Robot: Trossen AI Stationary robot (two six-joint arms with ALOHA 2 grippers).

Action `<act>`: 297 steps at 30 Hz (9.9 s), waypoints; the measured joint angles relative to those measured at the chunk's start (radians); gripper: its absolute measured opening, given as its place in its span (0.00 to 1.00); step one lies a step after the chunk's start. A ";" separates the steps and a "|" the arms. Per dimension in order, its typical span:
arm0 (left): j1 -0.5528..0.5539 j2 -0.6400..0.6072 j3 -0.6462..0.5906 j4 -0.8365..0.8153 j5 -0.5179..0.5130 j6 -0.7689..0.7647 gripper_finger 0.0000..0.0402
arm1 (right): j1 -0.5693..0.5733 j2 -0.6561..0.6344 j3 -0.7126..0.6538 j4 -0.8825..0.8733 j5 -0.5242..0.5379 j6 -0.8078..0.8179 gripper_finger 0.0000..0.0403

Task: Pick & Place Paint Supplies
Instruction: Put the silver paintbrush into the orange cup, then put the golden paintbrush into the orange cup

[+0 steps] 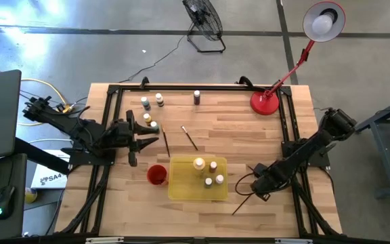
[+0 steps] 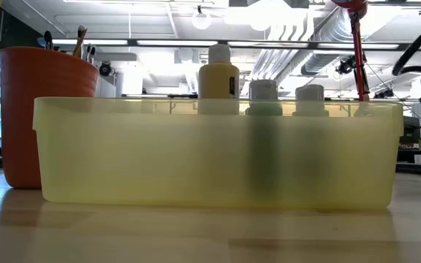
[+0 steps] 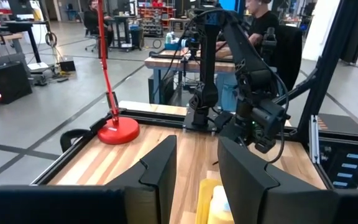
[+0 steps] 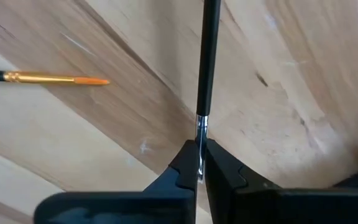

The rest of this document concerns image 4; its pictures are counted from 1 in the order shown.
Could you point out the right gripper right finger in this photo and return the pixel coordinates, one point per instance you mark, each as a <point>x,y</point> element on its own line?
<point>225,180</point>

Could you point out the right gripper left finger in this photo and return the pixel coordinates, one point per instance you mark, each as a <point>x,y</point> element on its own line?
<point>185,174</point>

